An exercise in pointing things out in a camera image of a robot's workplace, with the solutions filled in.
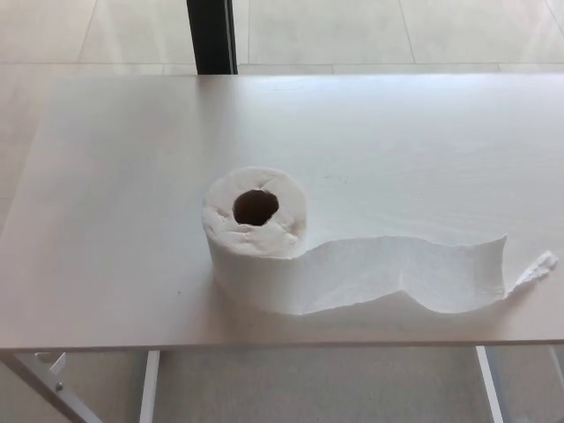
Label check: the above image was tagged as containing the white toilet paper roll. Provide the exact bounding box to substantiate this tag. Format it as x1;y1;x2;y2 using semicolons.
201;166;560;319

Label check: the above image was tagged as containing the white metal table leg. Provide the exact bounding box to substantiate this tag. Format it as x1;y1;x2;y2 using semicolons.
138;350;161;423
474;345;505;423

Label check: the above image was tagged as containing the black vertical door frame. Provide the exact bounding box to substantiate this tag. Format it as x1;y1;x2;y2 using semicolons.
185;0;240;75

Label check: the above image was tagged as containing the white table frame brace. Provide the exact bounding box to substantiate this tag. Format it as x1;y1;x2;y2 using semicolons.
0;351;103;423

